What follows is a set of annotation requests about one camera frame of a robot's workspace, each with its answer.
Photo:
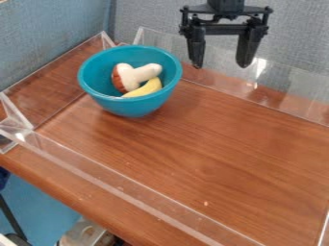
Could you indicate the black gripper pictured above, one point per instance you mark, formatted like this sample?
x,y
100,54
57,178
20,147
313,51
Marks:
x,y
223,17

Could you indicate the white and brown toy mushroom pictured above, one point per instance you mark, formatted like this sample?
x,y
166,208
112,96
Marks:
x,y
128,77

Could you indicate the grey metal base below table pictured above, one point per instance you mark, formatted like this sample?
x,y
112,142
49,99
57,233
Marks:
x,y
85,234

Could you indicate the clear acrylic barrier wall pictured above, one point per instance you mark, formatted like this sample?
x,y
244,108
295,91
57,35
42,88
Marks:
x,y
223,169

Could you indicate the blue plastic bowl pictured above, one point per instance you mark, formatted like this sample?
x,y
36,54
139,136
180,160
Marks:
x,y
95,78

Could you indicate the yellow toy banana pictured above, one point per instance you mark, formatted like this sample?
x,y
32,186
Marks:
x,y
151,86

